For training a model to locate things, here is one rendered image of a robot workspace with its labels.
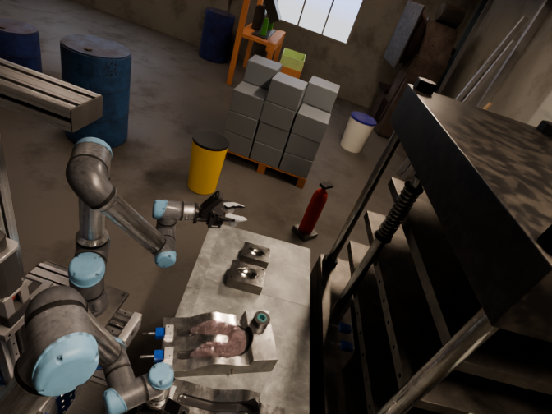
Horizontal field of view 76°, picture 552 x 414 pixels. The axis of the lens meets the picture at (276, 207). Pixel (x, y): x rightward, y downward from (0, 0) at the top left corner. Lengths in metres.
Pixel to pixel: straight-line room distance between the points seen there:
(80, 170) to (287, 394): 1.27
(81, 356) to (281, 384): 1.13
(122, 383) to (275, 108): 3.55
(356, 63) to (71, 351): 8.43
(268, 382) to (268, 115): 3.20
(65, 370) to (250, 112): 3.82
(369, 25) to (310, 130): 4.77
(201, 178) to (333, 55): 5.68
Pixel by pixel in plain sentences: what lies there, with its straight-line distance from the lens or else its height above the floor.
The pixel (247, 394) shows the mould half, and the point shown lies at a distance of 1.59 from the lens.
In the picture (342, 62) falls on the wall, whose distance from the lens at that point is 8.83.
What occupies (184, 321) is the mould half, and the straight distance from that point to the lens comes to 1.80.
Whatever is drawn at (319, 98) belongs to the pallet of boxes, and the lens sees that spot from 4.59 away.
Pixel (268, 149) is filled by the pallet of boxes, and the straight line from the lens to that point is 4.49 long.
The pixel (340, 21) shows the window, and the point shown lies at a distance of 8.70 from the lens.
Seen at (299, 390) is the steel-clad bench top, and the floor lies 0.80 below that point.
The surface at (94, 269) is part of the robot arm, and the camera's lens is 1.44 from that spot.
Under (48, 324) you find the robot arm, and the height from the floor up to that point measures 1.62.
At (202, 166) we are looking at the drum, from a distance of 3.76.
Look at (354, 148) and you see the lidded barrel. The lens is 6.24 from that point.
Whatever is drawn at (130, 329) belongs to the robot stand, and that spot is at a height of 0.99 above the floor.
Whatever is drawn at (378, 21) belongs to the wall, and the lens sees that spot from 8.73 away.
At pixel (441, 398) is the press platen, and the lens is 1.51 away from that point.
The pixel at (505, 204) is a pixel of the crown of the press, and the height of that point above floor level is 2.00.
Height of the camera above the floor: 2.34
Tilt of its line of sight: 35 degrees down
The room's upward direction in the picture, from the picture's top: 20 degrees clockwise
